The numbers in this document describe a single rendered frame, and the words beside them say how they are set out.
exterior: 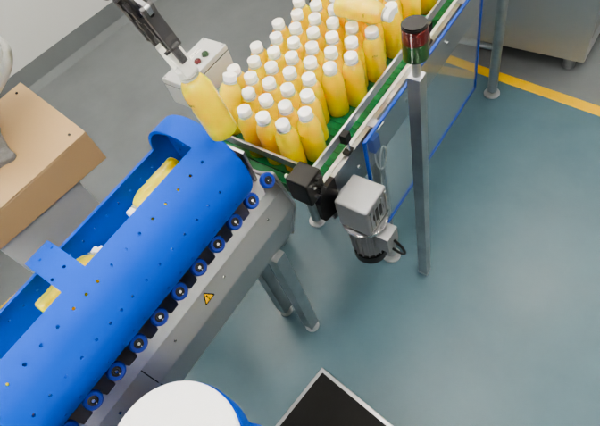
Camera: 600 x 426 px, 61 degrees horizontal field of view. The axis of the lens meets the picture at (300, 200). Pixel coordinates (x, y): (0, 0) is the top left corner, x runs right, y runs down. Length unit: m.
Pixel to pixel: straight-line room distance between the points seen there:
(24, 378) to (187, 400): 0.31
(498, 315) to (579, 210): 0.61
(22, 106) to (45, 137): 0.19
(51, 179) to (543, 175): 2.02
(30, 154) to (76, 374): 0.71
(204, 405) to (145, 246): 0.35
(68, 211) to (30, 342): 0.71
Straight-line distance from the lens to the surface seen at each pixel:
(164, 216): 1.14
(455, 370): 2.11
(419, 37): 1.26
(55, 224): 1.76
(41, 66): 4.15
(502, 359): 2.13
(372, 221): 1.45
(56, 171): 1.58
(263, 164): 1.52
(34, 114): 1.74
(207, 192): 1.17
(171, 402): 1.12
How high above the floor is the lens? 2.02
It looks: 53 degrees down
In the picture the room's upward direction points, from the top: 21 degrees counter-clockwise
